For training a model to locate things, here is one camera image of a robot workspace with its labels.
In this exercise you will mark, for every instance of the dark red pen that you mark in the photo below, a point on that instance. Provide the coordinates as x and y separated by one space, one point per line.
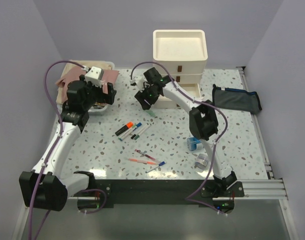
147 156

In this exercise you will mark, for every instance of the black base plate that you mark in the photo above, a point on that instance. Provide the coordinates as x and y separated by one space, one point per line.
160 192

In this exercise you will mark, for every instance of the orange black highlighter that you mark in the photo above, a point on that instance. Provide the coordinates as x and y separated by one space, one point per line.
124 128

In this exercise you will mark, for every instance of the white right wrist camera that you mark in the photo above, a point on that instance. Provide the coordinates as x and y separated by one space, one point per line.
138 82

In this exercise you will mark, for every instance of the dark green cap marker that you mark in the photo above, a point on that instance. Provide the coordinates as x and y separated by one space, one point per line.
142 131

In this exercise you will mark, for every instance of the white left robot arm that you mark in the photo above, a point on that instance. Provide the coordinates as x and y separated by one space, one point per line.
43 187

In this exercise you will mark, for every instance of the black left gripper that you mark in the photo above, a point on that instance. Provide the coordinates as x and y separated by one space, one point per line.
104 98

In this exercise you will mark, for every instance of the aluminium frame rail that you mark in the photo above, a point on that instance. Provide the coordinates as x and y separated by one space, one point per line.
261 189

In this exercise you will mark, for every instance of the pink printed t-shirt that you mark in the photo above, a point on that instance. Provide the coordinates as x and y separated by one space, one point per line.
109 76

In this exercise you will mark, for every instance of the black cap white marker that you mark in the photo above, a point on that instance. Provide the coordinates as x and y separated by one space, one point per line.
139 131

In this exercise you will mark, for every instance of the grey pencil pouch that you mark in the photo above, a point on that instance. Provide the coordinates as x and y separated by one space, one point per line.
236 99

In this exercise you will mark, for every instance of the white laundry tray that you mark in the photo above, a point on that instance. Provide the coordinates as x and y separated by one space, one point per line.
95 110

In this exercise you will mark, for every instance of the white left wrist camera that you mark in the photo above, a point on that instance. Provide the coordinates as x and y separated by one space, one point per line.
94 75

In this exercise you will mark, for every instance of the blue cap white marker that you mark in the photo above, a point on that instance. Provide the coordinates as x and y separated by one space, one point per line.
137 126

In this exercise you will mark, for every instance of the green cap white marker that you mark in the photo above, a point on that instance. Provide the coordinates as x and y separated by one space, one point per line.
127 131

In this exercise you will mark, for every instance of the blue cap ballpoint pen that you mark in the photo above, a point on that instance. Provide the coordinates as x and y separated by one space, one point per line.
156 167

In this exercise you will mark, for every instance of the cream drawer organizer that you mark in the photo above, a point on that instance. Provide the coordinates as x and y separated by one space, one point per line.
183 52

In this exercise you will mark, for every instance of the clear tape roll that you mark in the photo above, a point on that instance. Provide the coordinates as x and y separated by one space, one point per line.
201 161

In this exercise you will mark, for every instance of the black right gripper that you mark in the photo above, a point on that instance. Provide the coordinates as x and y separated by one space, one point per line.
141 96

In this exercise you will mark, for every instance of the orange pen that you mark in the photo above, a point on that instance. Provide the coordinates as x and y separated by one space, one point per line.
142 161

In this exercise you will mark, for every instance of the blue label can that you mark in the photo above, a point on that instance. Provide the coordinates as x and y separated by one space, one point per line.
194 144

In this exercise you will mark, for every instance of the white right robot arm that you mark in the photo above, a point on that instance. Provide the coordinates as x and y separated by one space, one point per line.
206 122

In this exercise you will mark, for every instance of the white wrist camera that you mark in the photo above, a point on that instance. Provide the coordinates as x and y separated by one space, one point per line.
94 75
138 82

